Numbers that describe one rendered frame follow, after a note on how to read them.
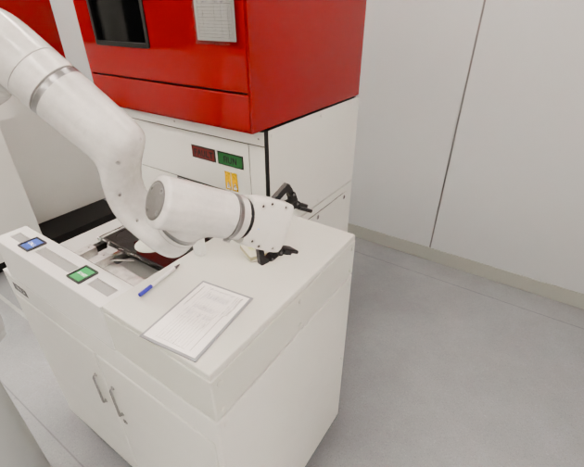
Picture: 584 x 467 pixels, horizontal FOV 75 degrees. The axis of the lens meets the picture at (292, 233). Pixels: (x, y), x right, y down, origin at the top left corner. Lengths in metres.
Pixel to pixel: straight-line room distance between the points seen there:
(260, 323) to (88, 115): 0.51
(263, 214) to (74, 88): 0.34
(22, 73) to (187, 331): 0.53
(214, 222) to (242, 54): 0.65
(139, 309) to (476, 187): 2.13
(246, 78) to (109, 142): 0.62
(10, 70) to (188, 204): 0.29
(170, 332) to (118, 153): 0.40
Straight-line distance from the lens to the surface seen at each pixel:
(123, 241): 1.35
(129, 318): 0.93
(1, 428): 1.48
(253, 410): 1.00
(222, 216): 0.62
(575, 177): 2.54
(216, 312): 0.88
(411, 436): 1.88
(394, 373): 2.06
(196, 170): 1.51
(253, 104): 1.18
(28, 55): 0.67
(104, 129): 0.62
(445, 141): 2.56
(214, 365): 0.78
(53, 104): 0.65
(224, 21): 1.19
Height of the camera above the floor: 1.55
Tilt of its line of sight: 31 degrees down
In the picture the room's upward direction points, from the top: straight up
